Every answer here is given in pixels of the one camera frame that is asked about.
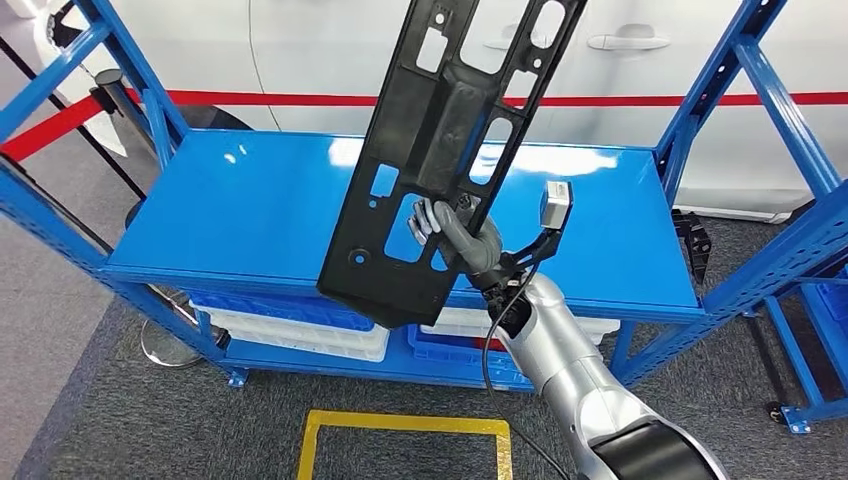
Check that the black stanchion post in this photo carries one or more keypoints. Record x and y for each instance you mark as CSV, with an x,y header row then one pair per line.
x,y
99,142

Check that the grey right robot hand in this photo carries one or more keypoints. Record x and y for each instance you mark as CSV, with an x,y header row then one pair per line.
x,y
474,245

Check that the yellow floor tape square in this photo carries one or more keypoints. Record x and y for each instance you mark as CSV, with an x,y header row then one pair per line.
x,y
404,420

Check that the blue metal shelf rack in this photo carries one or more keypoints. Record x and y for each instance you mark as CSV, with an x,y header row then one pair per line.
x,y
805,358
232,199

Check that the red item in bin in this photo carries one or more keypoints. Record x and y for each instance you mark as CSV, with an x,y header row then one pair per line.
x,y
485,344

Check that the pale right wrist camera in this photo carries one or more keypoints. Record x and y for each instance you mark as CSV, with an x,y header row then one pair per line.
x,y
556,202

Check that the white car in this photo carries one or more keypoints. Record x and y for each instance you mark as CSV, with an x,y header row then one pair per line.
x,y
318,46

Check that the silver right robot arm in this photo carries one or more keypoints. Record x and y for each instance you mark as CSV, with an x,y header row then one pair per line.
x,y
570,378

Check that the black plastic panel part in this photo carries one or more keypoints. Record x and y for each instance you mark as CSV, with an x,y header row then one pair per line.
x,y
424,132

